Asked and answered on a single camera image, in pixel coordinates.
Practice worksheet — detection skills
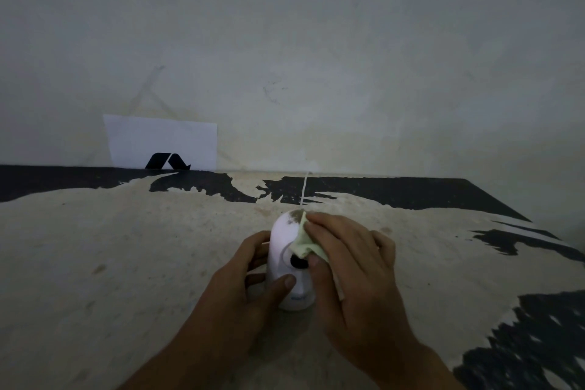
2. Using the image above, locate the person's right hand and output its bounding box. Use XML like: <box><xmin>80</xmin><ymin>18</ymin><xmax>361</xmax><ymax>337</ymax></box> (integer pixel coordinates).
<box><xmin>303</xmin><ymin>212</ymin><xmax>423</xmax><ymax>373</ymax></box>

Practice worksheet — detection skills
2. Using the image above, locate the person's left hand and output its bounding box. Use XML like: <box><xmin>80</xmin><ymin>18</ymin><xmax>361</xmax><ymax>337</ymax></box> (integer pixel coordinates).
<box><xmin>191</xmin><ymin>231</ymin><xmax>298</xmax><ymax>351</ymax></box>

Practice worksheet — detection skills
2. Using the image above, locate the pale green cleaning cloth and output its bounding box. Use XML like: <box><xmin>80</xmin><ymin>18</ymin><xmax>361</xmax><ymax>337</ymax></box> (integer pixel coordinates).
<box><xmin>292</xmin><ymin>211</ymin><xmax>346</xmax><ymax>302</ymax></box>

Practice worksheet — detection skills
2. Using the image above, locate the white dome security camera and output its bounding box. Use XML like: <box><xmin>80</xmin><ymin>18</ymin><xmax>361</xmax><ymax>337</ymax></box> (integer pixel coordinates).
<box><xmin>266</xmin><ymin>209</ymin><xmax>317</xmax><ymax>312</ymax></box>

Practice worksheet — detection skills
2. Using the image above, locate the person's right forearm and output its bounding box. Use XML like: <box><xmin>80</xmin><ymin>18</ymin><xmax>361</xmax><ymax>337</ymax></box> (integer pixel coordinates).
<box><xmin>378</xmin><ymin>343</ymin><xmax>464</xmax><ymax>390</ymax></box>

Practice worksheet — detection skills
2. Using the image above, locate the person's left forearm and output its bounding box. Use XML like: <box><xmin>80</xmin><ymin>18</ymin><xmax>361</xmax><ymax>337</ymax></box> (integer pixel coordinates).
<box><xmin>118</xmin><ymin>311</ymin><xmax>247</xmax><ymax>390</ymax></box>

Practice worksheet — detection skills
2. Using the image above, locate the white paper with black logo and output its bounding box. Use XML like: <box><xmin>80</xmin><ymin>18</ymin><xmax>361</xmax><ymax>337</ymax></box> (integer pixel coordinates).
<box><xmin>103</xmin><ymin>114</ymin><xmax>218</xmax><ymax>172</ymax></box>

